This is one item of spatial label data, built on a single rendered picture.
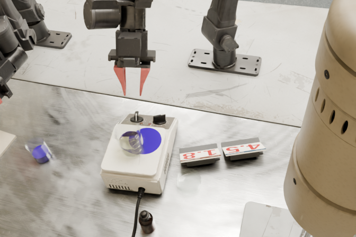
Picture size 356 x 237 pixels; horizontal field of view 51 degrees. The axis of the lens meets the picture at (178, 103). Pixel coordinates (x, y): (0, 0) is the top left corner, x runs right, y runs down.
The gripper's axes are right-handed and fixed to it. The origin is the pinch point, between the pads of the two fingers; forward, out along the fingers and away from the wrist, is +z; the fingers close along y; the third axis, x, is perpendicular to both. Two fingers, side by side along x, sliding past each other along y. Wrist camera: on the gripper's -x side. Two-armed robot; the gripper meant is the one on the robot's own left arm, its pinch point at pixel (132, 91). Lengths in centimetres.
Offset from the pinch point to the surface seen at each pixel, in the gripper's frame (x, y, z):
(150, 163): -14.0, 4.4, 10.7
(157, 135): -8.1, 5.8, 7.1
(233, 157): -8.0, 23.1, 12.3
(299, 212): -54, 19, -7
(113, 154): -10.9, -3.4, 10.4
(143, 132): -7.0, 2.8, 7.0
